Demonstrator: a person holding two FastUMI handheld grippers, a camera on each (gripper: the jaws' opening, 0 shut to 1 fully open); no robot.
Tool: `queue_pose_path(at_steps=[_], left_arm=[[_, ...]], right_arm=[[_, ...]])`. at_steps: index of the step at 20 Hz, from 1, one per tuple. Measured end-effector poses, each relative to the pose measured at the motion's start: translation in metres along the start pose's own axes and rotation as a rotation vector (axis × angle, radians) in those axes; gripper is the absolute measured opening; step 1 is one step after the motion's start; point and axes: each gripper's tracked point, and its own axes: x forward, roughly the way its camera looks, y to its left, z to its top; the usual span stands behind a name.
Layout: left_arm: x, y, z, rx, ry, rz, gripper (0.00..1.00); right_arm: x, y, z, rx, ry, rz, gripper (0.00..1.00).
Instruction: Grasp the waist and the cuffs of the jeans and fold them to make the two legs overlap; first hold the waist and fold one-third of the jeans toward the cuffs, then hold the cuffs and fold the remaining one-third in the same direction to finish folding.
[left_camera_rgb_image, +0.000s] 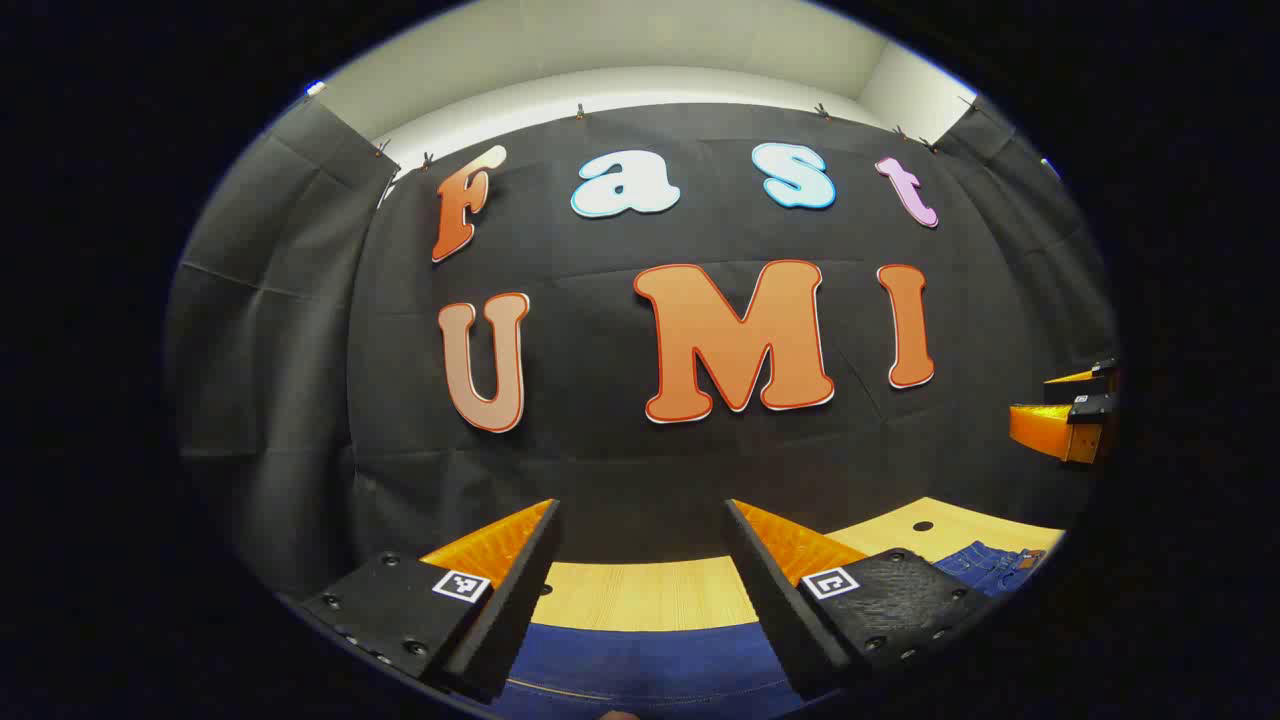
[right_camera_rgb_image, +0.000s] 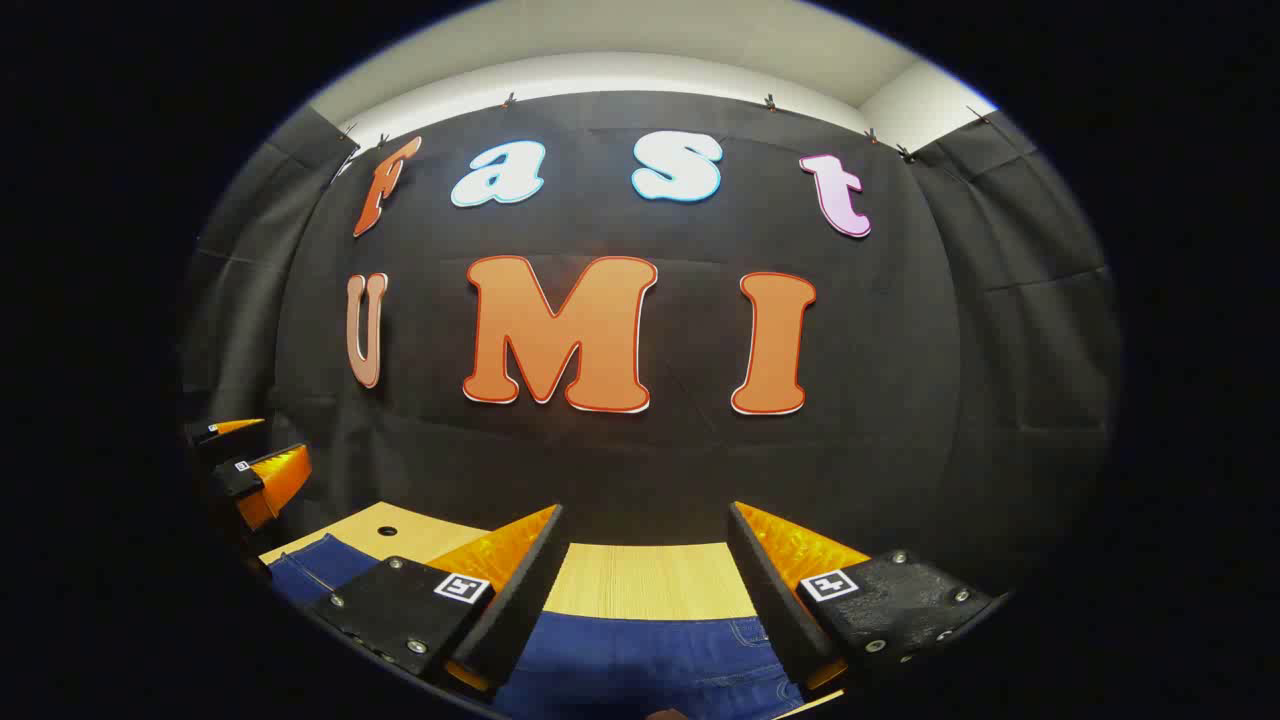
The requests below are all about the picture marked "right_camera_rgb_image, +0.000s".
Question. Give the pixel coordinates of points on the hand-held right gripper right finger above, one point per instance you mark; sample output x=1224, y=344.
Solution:
x=765, y=590

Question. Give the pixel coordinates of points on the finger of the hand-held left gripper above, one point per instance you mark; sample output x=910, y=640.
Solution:
x=262, y=480
x=225, y=440

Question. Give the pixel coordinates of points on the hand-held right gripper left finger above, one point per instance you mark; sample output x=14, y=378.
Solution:
x=520, y=590

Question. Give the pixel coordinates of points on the blue denim jeans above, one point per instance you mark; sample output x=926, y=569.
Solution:
x=640, y=660

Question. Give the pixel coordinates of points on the black backdrop cloth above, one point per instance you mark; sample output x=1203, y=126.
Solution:
x=900, y=400

